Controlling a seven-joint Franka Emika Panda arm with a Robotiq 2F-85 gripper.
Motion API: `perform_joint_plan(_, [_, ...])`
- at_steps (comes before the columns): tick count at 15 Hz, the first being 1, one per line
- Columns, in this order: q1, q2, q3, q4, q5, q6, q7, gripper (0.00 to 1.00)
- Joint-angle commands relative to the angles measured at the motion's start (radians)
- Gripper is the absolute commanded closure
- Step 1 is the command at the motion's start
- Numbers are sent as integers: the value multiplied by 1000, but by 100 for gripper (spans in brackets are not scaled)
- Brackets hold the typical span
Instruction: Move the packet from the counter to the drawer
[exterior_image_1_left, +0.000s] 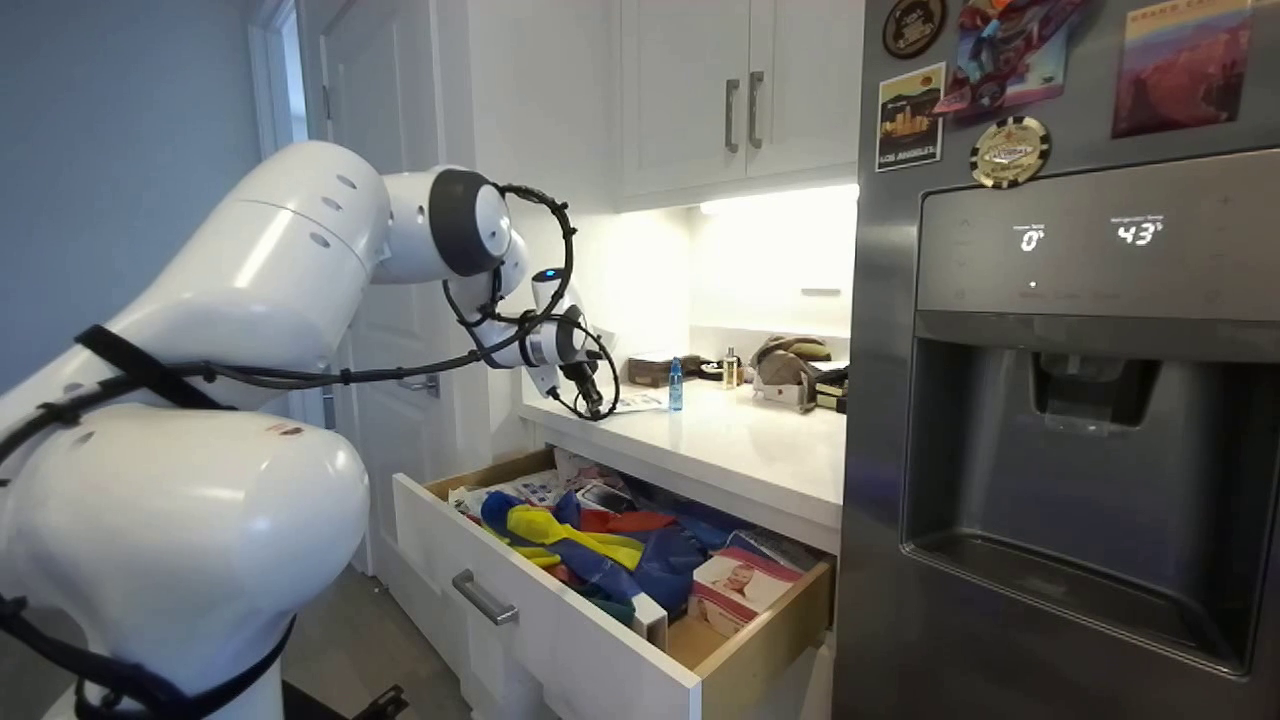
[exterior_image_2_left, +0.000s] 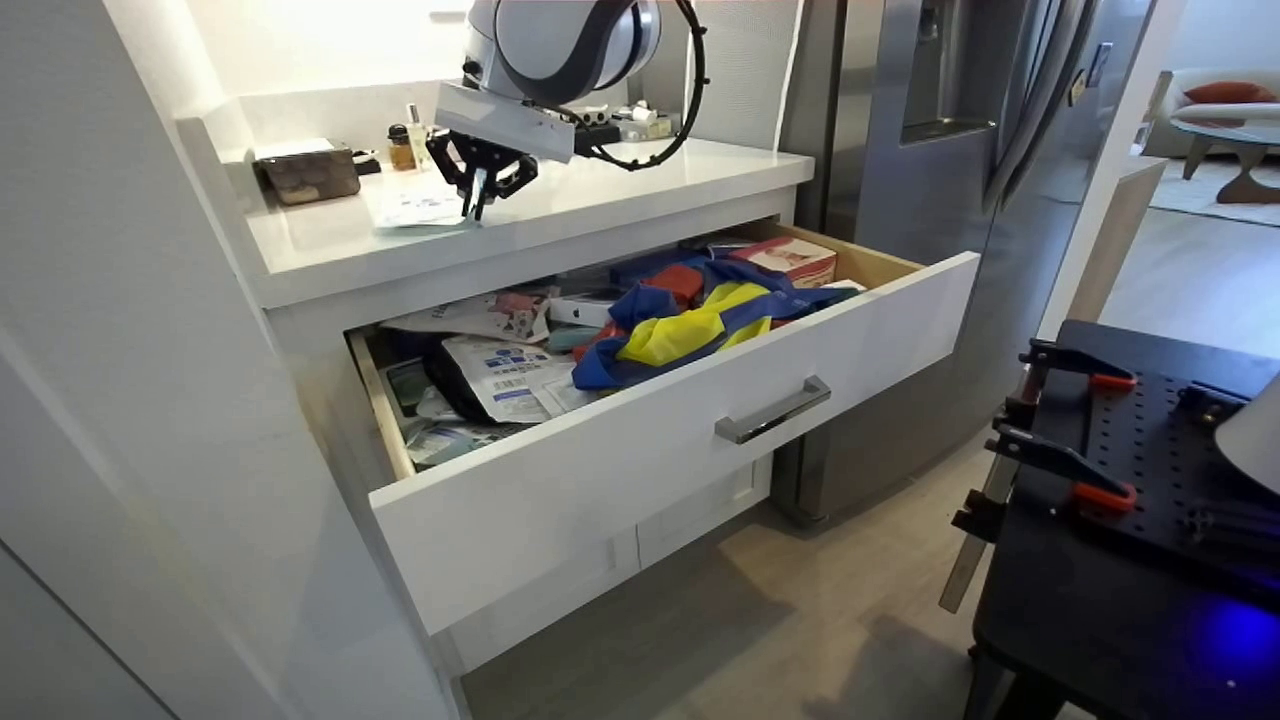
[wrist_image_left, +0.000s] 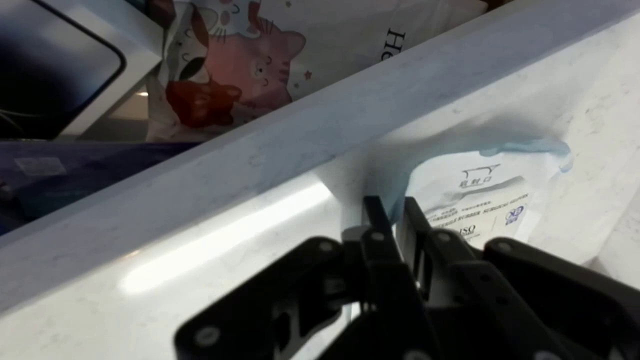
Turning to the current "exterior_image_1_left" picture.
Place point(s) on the round gold black magnet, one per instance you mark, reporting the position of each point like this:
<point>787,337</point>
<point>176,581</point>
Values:
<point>1011,150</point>

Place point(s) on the dark brown box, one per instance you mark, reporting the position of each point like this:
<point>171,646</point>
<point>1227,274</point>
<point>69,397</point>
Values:
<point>651,375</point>

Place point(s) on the landscape picture fridge magnet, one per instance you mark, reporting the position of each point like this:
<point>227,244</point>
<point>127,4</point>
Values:
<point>1181,64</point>

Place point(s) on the colourful character fridge magnet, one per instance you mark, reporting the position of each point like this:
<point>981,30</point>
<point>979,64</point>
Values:
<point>1011,60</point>

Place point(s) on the rectangular poster fridge magnet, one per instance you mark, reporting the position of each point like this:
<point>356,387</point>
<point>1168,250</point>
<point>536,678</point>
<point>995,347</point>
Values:
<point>909,119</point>

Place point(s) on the red and white box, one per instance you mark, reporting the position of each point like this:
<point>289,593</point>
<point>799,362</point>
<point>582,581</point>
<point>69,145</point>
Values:
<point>742,581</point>

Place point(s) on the stainless steel refrigerator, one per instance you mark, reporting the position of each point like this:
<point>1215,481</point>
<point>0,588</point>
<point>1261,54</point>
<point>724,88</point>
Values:
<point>1065,402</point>

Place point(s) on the yellow and blue cloth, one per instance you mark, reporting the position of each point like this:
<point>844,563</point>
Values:
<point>566,538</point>

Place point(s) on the dark blue cloth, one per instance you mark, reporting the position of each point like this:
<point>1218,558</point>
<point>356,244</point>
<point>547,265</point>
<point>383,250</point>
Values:
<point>672,552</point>

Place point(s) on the round dark fridge magnet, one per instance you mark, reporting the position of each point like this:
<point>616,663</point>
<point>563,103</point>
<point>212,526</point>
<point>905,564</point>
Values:
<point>912,26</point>

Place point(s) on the black floor object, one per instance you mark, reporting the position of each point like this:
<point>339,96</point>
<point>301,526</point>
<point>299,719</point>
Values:
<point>383,704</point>

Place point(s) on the white cabinet door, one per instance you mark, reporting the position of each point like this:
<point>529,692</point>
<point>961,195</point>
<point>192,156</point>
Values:
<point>684,93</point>
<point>807,86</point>

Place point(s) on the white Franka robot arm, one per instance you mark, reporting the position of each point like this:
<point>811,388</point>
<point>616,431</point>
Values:
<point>175,535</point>

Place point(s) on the white room door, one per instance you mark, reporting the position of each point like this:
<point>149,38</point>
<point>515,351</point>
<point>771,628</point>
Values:
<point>403,454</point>

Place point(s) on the white printed papers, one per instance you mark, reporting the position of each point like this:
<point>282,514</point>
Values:
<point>520,485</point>

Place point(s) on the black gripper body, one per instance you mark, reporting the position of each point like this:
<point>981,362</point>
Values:
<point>586,377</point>

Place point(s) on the small blue bottle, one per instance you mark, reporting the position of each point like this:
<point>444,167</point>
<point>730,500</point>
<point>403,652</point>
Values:
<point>672,387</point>

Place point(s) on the small clear bottle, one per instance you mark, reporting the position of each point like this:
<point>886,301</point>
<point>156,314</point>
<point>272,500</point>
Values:
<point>730,371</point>

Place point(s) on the white wooden drawer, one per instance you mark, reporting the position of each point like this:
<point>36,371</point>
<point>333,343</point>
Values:
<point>532,625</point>

